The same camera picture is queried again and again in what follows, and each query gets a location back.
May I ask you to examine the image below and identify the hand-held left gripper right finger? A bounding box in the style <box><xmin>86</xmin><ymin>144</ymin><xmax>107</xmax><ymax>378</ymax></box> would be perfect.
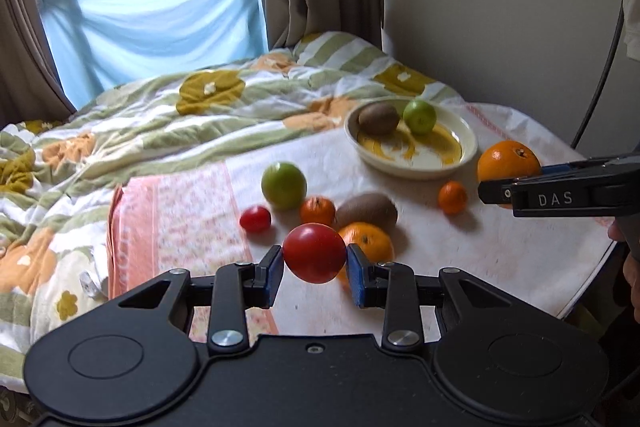
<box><xmin>346</xmin><ymin>243</ymin><xmax>506</xmax><ymax>350</ymax></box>

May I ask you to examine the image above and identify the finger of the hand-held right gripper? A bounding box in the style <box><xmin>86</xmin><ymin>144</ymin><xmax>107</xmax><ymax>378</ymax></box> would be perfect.
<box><xmin>541</xmin><ymin>156</ymin><xmax>640</xmax><ymax>188</ymax></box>
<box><xmin>477</xmin><ymin>176</ymin><xmax>640</xmax><ymax>219</ymax></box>

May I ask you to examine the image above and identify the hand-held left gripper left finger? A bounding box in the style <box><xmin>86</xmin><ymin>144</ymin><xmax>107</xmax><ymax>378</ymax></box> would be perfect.
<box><xmin>107</xmin><ymin>245</ymin><xmax>285</xmax><ymax>356</ymax></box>

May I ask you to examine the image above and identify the large orange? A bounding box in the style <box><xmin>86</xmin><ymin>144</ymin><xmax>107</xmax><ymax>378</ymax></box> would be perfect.
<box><xmin>477</xmin><ymin>140</ymin><xmax>542</xmax><ymax>210</ymax></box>
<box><xmin>336</xmin><ymin>222</ymin><xmax>395</xmax><ymax>293</ymax></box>

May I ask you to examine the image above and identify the large red tomato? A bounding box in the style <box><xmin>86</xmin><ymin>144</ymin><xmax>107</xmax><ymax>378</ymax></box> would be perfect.
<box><xmin>282</xmin><ymin>223</ymin><xmax>348</xmax><ymax>284</ymax></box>

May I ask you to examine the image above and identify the small mandarin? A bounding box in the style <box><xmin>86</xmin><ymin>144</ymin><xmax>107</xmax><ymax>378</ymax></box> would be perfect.
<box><xmin>300</xmin><ymin>196</ymin><xmax>336</xmax><ymax>228</ymax></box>
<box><xmin>438</xmin><ymin>181</ymin><xmax>469</xmax><ymax>215</ymax></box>

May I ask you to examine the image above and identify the small red tomato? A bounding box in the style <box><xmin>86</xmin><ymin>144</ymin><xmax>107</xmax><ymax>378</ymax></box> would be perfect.
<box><xmin>239</xmin><ymin>205</ymin><xmax>272</xmax><ymax>234</ymax></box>

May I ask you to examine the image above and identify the brown kiwi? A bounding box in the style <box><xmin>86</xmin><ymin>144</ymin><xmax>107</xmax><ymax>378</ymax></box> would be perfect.
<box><xmin>335</xmin><ymin>192</ymin><xmax>399</xmax><ymax>232</ymax></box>
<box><xmin>358</xmin><ymin>102</ymin><xmax>401</xmax><ymax>136</ymax></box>

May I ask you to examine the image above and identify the cream bowl with yellow pattern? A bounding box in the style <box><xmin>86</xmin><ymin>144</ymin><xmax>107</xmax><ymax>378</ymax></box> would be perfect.
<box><xmin>344</xmin><ymin>98</ymin><xmax>478</xmax><ymax>180</ymax></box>

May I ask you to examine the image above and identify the green apple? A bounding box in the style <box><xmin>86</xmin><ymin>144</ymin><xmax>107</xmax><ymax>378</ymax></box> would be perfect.
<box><xmin>261</xmin><ymin>162</ymin><xmax>307</xmax><ymax>211</ymax></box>
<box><xmin>403</xmin><ymin>100</ymin><xmax>438</xmax><ymax>134</ymax></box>

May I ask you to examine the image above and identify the person's right hand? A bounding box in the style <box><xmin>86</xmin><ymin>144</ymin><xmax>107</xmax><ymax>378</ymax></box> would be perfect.
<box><xmin>606</xmin><ymin>219</ymin><xmax>640</xmax><ymax>325</ymax></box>

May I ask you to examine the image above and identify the white cloth with pink border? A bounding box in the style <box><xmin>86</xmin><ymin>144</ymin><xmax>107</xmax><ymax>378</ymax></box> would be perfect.
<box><xmin>107</xmin><ymin>99</ymin><xmax>621</xmax><ymax>343</ymax></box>

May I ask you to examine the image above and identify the white garment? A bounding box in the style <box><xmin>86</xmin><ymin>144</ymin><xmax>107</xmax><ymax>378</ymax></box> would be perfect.
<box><xmin>621</xmin><ymin>0</ymin><xmax>640</xmax><ymax>58</ymax></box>

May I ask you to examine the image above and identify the floral striped blanket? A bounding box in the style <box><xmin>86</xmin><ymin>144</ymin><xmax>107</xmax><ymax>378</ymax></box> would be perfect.
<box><xmin>0</xmin><ymin>32</ymin><xmax>463</xmax><ymax>400</ymax></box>

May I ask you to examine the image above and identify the light blue window cloth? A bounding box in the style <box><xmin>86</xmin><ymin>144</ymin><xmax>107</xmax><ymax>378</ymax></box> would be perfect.
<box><xmin>39</xmin><ymin>0</ymin><xmax>270</xmax><ymax>108</ymax></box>

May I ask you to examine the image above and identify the black cable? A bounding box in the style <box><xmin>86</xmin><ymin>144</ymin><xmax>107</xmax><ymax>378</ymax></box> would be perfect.
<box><xmin>570</xmin><ymin>0</ymin><xmax>632</xmax><ymax>150</ymax></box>

